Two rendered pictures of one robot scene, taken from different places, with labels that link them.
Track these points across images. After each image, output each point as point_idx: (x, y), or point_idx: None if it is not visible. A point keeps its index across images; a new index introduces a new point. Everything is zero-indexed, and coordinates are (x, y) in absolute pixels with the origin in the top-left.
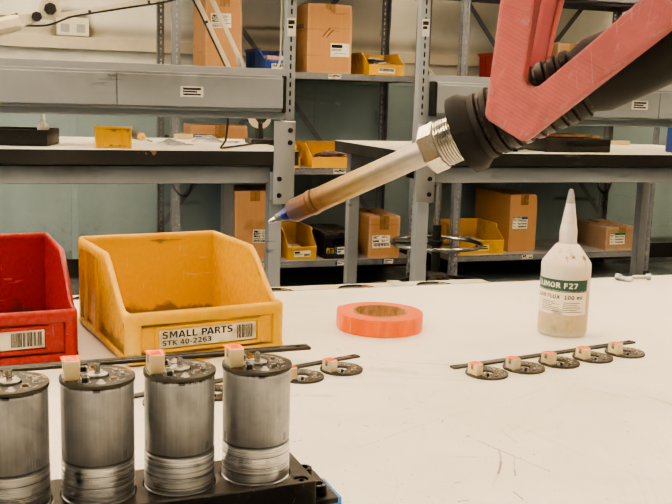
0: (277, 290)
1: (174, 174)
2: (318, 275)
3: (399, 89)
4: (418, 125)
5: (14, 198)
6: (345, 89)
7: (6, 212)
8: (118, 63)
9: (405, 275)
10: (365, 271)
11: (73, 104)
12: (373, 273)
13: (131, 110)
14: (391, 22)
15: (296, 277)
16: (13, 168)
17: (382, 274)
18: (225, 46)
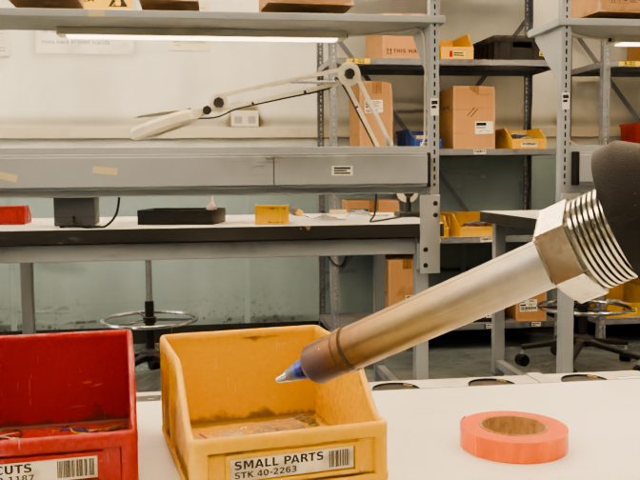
0: (399, 385)
1: (327, 247)
2: (468, 337)
3: (542, 161)
4: (561, 194)
5: (195, 270)
6: (490, 163)
7: (189, 282)
8: (275, 148)
9: (553, 337)
10: (513, 333)
11: (235, 186)
12: (521, 335)
13: (287, 190)
14: (532, 99)
15: (447, 339)
16: (184, 245)
17: (530, 336)
18: (377, 129)
